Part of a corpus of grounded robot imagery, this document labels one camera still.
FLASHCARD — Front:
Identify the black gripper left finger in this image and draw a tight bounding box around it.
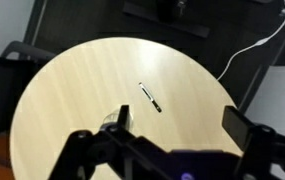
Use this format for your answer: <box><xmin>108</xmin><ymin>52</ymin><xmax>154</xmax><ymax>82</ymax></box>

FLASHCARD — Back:
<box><xmin>47</xmin><ymin>104</ymin><xmax>174</xmax><ymax>180</ymax></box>

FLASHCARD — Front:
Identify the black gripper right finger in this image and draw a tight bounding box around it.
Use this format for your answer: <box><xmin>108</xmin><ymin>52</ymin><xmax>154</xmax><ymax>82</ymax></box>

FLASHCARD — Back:
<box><xmin>221</xmin><ymin>105</ymin><xmax>285</xmax><ymax>180</ymax></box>

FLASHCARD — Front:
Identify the black and white marker pen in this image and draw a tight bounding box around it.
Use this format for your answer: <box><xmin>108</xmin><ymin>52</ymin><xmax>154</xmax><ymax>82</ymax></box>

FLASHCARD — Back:
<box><xmin>138</xmin><ymin>82</ymin><xmax>163</xmax><ymax>114</ymax></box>

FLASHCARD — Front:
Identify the white flat panel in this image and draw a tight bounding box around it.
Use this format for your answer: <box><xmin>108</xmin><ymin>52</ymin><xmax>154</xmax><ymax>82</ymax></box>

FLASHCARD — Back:
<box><xmin>245</xmin><ymin>64</ymin><xmax>285</xmax><ymax>136</ymax></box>

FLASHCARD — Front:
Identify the black office chair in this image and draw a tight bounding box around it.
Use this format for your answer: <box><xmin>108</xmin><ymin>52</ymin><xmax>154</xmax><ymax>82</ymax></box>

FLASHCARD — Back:
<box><xmin>0</xmin><ymin>40</ymin><xmax>58</xmax><ymax>143</ymax></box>

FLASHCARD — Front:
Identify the white cable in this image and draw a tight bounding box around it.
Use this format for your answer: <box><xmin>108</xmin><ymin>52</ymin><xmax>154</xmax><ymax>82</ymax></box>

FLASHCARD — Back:
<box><xmin>216</xmin><ymin>0</ymin><xmax>285</xmax><ymax>82</ymax></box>

